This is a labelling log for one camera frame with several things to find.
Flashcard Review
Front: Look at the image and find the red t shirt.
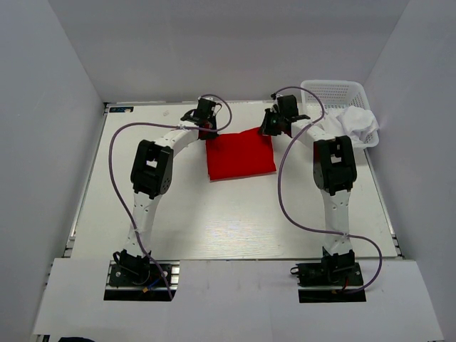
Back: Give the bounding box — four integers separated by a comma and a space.
206, 128, 276, 181

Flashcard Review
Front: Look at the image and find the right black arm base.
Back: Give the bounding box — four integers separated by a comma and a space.
290, 252, 366, 304

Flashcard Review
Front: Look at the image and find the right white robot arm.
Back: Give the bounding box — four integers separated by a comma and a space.
259, 94, 357, 284

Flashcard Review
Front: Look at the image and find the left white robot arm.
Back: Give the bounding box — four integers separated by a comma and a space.
124, 95, 221, 259

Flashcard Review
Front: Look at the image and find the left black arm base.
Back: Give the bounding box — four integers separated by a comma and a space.
103, 250, 180, 302

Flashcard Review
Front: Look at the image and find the white plastic basket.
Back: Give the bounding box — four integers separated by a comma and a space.
300, 79, 380, 154

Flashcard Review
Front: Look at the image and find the blue table label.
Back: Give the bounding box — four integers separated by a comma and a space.
109, 106, 134, 113

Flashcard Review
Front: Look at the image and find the white t shirt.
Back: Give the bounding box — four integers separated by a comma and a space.
318, 106, 380, 149

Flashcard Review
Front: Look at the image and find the dark blue object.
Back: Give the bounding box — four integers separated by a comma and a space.
58, 336, 94, 342

